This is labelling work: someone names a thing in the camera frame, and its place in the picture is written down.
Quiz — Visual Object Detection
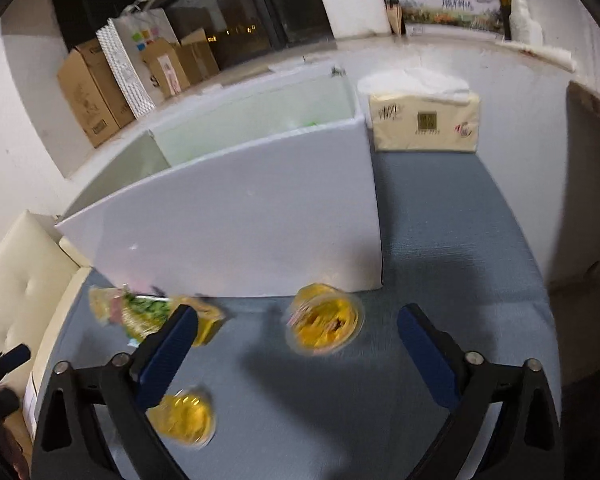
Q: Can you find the landscape printed box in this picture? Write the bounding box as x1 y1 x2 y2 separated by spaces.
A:
394 0 507 30

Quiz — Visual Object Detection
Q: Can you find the dotted white paper bag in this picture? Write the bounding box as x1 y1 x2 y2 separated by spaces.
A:
95 17 158 121

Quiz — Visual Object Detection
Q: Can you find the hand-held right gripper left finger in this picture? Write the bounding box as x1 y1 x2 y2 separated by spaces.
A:
32 304 199 480

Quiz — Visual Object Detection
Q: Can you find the clear packet with green snack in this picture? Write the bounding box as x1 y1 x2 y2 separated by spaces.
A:
88 285 175 347

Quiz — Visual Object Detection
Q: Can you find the small open cardboard box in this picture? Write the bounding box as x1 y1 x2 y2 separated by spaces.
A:
140 27 221 99

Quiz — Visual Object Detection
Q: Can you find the white storage box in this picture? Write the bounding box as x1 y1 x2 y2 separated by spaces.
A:
54 61 384 299

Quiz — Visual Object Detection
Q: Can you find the yellow jelly cup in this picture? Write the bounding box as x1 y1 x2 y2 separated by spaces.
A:
285 283 365 357
146 386 217 448
175 295 226 349

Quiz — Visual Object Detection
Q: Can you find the white bag with coloured squares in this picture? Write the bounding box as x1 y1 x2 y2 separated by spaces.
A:
109 0 182 103

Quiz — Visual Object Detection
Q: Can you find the cream sofa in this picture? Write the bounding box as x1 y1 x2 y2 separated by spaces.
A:
0 209 95 463

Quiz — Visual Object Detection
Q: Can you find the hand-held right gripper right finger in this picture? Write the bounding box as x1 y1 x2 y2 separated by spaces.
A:
396 303 564 480

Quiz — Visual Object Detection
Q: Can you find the large cardboard box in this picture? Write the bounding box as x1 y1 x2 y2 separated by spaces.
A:
56 39 137 149

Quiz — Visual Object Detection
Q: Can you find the wooden shelf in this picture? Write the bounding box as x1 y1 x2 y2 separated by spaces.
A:
565 79 600 148

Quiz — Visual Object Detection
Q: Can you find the white plastic bottle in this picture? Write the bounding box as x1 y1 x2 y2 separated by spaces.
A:
509 0 544 45

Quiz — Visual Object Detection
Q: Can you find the white foam box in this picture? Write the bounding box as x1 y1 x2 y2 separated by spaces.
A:
317 0 394 39

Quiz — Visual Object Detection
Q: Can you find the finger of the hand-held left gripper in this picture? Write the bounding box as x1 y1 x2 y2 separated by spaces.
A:
0 389 21 424
0 343 32 391

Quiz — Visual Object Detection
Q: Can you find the white tube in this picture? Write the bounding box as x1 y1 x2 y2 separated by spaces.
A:
497 39 579 72

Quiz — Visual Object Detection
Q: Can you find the yellow tissue pack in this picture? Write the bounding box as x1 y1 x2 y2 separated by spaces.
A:
357 66 482 154

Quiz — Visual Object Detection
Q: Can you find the black window frame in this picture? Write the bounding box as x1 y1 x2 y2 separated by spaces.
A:
47 0 506 68

